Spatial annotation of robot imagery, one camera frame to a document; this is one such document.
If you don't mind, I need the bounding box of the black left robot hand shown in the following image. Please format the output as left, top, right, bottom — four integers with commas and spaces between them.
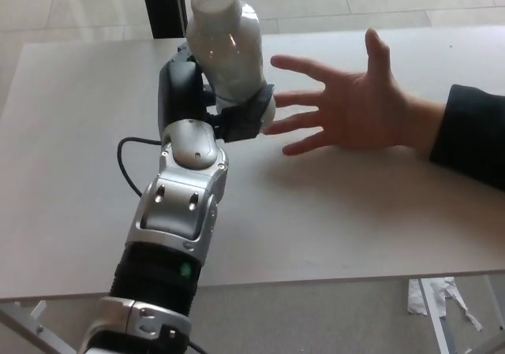
157, 43, 276, 143

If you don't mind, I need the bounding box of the person's bare hand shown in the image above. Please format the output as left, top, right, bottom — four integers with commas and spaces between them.
263, 28, 449, 158

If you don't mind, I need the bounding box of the white plastic bottle with cap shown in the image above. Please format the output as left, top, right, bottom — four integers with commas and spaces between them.
185, 0, 277, 136

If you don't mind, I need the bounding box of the person's dark sleeved forearm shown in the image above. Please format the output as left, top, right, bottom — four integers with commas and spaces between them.
428, 84, 505, 193

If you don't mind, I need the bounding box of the crumpled white paper scrap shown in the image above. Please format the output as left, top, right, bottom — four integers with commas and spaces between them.
406, 277, 484, 334

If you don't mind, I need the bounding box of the white slanted table leg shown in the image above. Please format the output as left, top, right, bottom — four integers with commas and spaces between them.
418, 278, 455, 354

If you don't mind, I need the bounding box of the black vertical post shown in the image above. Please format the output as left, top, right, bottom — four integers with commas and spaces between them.
138, 0, 189, 40

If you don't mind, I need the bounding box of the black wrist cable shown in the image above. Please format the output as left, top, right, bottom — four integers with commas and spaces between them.
117, 136, 163, 198

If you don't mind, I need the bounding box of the grey diagonal table frame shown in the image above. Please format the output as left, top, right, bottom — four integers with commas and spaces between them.
0, 300, 76, 354

